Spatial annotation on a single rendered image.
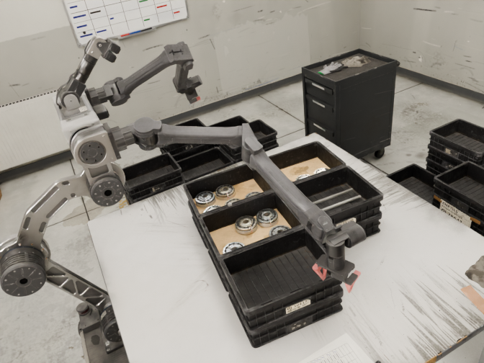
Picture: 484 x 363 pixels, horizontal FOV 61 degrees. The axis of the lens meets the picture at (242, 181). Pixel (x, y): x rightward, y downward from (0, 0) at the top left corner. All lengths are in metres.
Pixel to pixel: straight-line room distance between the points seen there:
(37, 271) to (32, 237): 0.17
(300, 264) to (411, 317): 0.46
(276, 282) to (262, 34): 3.93
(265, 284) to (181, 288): 0.43
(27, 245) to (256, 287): 1.06
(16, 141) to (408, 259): 3.84
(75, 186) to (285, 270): 0.99
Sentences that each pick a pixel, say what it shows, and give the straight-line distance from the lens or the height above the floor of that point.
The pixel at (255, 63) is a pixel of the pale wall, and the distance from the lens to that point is 5.26.
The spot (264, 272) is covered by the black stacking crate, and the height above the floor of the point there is 0.83.
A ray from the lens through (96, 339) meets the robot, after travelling 2.53.
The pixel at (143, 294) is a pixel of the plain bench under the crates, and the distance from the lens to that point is 1.97.
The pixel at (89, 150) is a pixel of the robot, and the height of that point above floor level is 1.46.
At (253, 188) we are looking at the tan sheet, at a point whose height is 0.83.
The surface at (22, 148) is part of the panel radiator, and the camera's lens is 4.73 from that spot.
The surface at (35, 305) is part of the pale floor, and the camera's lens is 3.28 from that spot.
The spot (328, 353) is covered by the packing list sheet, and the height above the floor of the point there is 0.70.
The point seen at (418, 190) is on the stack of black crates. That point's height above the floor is 0.27.
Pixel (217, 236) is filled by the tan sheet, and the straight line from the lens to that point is 1.93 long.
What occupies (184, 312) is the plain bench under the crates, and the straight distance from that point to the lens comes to 1.84.
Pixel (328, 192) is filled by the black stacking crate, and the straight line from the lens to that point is 2.11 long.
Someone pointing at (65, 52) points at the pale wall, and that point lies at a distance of 4.57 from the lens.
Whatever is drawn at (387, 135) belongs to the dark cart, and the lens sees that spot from 3.80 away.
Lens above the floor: 2.10
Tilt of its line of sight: 34 degrees down
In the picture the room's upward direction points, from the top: 9 degrees counter-clockwise
